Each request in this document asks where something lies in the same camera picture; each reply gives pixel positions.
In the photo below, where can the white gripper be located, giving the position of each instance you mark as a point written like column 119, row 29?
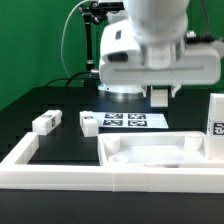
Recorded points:
column 155, row 54

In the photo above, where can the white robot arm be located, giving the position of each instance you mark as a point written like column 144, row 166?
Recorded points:
column 148, row 11

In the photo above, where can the AprilTag marker sheet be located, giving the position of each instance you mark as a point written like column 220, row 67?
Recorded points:
column 131, row 120

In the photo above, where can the white desk tabletop panel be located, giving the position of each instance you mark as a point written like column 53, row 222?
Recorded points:
column 156, row 149

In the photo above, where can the white U-shaped obstacle fence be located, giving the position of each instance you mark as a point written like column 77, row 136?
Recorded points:
column 17, row 173

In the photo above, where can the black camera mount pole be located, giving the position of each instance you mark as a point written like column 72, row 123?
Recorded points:
column 92, row 14

